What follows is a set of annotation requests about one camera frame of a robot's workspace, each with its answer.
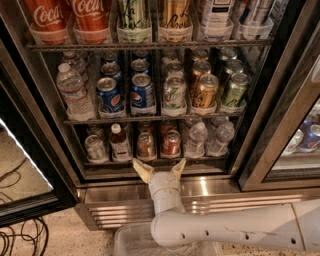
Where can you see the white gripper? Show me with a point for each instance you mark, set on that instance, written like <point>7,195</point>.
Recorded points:
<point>164,182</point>

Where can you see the red coke can front bottom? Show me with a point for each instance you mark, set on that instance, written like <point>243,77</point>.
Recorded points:
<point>171,143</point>

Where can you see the red coke can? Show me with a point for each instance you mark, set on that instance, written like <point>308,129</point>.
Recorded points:
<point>167,125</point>
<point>171,143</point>

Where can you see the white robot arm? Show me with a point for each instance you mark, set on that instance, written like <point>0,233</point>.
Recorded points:
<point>294,226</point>

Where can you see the orange soda can front bottom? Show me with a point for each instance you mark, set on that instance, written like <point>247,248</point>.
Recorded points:
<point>145,146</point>

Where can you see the orange soda can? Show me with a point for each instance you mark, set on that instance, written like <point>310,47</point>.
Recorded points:
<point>145,126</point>
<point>145,146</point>

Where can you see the red coke can behind bottom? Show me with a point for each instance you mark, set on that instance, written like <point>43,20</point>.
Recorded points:
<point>167,125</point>

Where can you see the orange soda can behind bottom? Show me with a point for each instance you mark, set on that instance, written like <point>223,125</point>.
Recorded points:
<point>145,126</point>

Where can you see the steel fridge base grille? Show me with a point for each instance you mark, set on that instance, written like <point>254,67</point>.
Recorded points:
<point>116,204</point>

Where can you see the silver can bottom left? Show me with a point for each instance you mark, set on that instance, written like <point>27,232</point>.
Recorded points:
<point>96,152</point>

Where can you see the silver can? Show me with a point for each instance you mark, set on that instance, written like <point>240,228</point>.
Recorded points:
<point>96,152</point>
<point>252,18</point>

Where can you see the blue pepsi can front right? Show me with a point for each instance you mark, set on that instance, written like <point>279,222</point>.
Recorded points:
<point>142,95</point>

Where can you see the blue pepsi can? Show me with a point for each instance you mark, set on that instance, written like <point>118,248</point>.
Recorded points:
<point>140,66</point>
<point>142,95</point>
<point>111,70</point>
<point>110,101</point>

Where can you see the white green soda can front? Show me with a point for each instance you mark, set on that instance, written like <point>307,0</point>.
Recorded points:
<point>173,99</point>

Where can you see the gold lacroix can front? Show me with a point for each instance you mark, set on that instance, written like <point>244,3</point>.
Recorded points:
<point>205,91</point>

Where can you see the gold lacroix can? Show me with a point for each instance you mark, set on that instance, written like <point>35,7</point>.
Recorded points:
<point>205,91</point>
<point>199,68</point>
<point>174,19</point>

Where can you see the blue pepsi can front left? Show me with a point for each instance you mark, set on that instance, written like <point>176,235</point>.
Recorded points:
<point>110,101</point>

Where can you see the green lacroix can front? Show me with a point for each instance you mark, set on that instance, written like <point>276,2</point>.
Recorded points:
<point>234,92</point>

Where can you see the green lacroix can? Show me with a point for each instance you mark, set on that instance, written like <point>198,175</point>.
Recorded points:
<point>230,67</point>
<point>234,92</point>
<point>134,22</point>

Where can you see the large water bottle middle shelf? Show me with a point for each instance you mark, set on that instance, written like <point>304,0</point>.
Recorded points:
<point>72,88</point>

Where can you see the black fridge door left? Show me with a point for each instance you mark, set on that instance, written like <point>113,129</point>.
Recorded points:
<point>45,188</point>

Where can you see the steel fridge door right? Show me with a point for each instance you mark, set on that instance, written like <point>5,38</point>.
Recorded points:
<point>285,93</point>

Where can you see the gold lacroix can top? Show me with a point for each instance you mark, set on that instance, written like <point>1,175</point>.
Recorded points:
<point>174,19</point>

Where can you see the water bottle behind middle shelf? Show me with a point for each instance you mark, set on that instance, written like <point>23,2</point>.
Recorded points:
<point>76,62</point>

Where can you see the pepsi can behind right door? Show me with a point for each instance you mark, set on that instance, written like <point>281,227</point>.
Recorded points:
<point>311,138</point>

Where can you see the white can top shelf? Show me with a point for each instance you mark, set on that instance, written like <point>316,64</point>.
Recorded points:
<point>215,20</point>

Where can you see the green lacroix can top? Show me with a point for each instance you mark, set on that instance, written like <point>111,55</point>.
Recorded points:
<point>134,22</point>

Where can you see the red coca-cola can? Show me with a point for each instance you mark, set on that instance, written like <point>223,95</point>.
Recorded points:
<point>91,22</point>
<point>47,20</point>

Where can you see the silver can top right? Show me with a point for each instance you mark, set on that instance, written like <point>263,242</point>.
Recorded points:
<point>252,18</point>

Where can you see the red coca-cola can top left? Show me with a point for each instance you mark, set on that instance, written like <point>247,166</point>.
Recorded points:
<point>47,20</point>

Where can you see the water bottle bottom middle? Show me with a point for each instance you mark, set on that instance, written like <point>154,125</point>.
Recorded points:
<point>195,144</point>

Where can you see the brown drink bottle white cap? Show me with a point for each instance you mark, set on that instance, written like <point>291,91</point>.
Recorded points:
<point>121,149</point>

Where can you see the water bottle bottom right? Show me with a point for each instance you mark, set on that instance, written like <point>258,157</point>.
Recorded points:
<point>224,134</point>

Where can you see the clear plastic bin on floor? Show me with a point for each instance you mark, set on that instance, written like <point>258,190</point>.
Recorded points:
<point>136,240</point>

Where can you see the middle wire shelf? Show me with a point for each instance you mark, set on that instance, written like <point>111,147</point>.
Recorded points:
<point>146,118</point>

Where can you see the wire shelf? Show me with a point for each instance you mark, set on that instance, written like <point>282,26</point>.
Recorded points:
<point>148,46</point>
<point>146,118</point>

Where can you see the top wire shelf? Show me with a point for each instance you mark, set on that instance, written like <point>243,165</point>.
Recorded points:
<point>148,46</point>

